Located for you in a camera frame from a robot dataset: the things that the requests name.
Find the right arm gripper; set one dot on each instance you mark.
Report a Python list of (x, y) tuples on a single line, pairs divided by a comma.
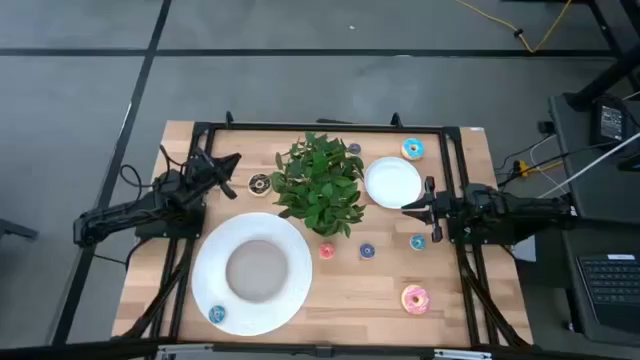
[(442, 207)]

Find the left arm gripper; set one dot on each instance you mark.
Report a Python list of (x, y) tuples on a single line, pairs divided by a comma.
[(202, 172)]

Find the large chocolate frosted donut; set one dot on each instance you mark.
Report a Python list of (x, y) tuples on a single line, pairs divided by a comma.
[(253, 188)]

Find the large blue frosted donut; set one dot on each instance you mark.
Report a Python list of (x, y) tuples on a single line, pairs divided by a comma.
[(406, 154)]

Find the large pink frosted donut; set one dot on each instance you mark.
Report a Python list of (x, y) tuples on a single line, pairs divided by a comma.
[(406, 295)]

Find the small red sprinkled donut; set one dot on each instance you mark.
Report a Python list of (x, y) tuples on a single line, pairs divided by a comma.
[(323, 254)]

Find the small teal sprinkled donut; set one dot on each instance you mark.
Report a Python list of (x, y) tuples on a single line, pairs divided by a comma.
[(413, 245), (212, 317)]

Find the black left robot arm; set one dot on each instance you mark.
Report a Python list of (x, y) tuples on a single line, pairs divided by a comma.
[(125, 210)]

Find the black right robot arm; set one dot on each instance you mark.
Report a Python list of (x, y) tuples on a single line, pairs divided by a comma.
[(525, 207)]

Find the small white plate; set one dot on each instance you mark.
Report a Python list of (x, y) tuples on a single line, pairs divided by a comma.
[(392, 182)]

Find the small navy blue donut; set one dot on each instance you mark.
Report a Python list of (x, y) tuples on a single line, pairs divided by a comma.
[(363, 254)]

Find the small purple donut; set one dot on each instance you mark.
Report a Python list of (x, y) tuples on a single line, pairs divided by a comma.
[(351, 150)]

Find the green plant in black pot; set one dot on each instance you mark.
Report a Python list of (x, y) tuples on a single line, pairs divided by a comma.
[(320, 185)]

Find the yellow power plug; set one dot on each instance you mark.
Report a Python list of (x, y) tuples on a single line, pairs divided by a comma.
[(522, 168)]

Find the beige round bowl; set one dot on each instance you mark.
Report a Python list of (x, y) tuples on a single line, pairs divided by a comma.
[(256, 271)]

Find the large white plate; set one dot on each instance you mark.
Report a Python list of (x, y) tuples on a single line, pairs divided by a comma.
[(300, 280)]

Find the black side desk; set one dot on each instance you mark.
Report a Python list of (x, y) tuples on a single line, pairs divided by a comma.
[(575, 200)]

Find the black front crossbar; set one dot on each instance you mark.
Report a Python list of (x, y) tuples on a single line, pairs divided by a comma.
[(325, 350)]

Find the black laptop keyboard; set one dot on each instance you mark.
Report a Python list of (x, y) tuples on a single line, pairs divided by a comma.
[(612, 285)]

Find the black power adapter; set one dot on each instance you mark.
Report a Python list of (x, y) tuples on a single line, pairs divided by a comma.
[(611, 122)]

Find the black chair base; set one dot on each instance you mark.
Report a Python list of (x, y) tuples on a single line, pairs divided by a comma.
[(15, 229)]

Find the black table leg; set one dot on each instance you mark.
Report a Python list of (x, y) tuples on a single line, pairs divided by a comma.
[(607, 77)]

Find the black metal table frame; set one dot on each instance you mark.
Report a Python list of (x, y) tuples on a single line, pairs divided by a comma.
[(325, 128)]

